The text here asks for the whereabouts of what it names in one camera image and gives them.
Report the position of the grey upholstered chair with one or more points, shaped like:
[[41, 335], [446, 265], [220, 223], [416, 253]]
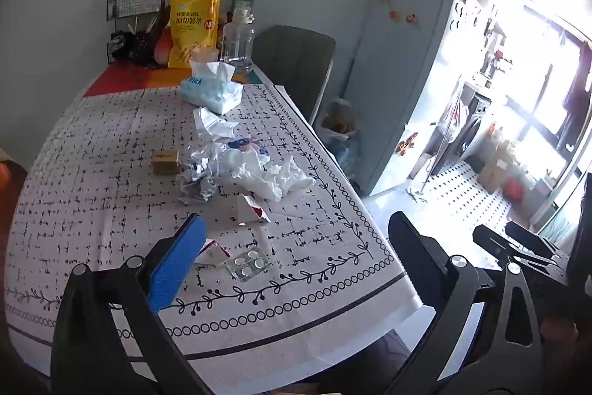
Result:
[[291, 57]]

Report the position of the silver foil wrapper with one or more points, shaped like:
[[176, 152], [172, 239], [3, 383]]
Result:
[[199, 182]]

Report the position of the white flat mop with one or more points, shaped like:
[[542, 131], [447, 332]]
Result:
[[423, 193]]

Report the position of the red bag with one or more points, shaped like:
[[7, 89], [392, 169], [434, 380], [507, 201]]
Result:
[[513, 190]]

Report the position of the hanging clear plastic bags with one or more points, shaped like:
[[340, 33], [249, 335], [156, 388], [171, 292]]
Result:
[[455, 117]]

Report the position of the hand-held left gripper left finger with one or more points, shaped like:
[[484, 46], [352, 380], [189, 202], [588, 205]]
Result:
[[178, 261]]

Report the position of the yellow snack bag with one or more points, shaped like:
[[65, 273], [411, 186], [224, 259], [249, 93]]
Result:
[[192, 29]]

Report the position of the small red white sachet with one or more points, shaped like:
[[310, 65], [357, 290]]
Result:
[[212, 254]]

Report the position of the pale paper shopping bag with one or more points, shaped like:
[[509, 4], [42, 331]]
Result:
[[425, 163]]

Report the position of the silver pill blister pack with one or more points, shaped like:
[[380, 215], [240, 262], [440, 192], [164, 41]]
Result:
[[245, 263]]

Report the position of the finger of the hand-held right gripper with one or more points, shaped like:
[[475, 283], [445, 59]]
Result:
[[495, 243], [527, 235]]

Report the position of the cluster of orange fridge magnets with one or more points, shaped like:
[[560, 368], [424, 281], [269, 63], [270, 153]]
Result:
[[407, 143]]

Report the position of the red orange table mat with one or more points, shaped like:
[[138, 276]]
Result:
[[125, 78]]

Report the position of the orange chair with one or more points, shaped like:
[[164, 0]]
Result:
[[7, 177]]

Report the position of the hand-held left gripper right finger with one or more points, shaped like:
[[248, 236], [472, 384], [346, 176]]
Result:
[[416, 256]]

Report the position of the blue tissue pack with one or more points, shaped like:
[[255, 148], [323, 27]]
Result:
[[208, 92]]

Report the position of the white plastic bag with boxes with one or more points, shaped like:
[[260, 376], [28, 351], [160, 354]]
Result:
[[340, 117]]

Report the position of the white black patterned tablecloth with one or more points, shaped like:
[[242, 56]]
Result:
[[115, 173]]

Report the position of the red white torn wrapper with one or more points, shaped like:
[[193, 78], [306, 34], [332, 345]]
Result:
[[249, 210]]

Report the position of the clear plastic water bottle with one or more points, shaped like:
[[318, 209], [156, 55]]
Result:
[[237, 43]]

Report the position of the small brown cardboard box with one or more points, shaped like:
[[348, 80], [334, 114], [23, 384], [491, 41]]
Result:
[[164, 161]]

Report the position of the black pen holder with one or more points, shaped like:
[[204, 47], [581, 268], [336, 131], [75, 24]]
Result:
[[138, 48]]

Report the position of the round orange fridge magnet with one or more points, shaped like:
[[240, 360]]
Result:
[[394, 15]]

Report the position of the kitchen wall shelf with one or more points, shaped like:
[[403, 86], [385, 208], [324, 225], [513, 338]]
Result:
[[495, 57]]

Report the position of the blue red small wrapper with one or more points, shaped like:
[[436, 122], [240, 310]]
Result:
[[245, 143]]

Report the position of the pale blue refrigerator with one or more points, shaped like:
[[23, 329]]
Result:
[[397, 75]]

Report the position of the grey washing machine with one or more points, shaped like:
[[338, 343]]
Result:
[[474, 122]]

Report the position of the pack of water bottles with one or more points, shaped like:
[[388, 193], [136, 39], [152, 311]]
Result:
[[347, 154]]

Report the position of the orange red fruit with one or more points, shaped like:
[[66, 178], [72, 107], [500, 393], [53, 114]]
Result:
[[163, 48]]

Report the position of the small white tissue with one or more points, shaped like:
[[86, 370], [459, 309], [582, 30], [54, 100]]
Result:
[[210, 124]]

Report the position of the large white tissue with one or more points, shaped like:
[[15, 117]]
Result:
[[273, 180]]

